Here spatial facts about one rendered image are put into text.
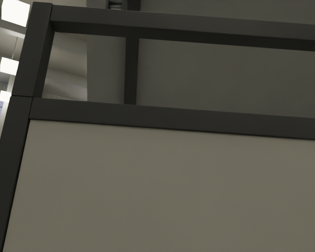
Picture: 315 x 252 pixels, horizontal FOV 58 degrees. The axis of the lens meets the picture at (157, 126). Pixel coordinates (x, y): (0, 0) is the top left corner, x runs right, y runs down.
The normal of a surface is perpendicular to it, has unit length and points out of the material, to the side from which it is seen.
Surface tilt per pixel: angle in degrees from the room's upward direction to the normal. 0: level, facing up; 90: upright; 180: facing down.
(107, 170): 90
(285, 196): 90
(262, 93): 126
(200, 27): 90
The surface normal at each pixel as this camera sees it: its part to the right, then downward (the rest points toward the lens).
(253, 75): -0.02, 0.33
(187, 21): 0.03, -0.29
